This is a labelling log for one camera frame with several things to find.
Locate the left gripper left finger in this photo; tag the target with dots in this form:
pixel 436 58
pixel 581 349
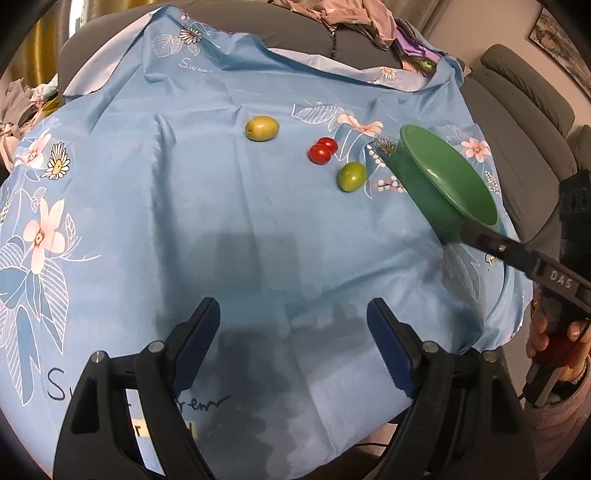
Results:
pixel 163 370

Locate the pile of clothes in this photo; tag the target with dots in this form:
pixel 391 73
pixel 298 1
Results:
pixel 375 20

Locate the red cherry tomato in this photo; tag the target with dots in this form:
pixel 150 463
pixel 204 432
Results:
pixel 319 154
pixel 329 143

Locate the yellow-green fruit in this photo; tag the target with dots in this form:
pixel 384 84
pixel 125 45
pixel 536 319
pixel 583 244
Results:
pixel 262 128

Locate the right hand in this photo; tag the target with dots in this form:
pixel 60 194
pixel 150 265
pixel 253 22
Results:
pixel 557 337

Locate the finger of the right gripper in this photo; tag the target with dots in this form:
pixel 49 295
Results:
pixel 513 253

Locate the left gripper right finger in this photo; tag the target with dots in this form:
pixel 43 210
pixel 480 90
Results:
pixel 429 443

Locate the yellow curtain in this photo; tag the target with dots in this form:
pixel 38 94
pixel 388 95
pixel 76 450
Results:
pixel 35 61

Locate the framed wall picture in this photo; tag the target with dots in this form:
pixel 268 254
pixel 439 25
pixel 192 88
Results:
pixel 550 37

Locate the green tomato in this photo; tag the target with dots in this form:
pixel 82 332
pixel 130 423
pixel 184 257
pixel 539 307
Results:
pixel 352 177

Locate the green plastic bowl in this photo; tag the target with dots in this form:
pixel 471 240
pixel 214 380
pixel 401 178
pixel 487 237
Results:
pixel 442 183

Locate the grey sofa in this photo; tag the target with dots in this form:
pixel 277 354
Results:
pixel 521 138

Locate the light blue floral cloth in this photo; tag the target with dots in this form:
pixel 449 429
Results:
pixel 293 378

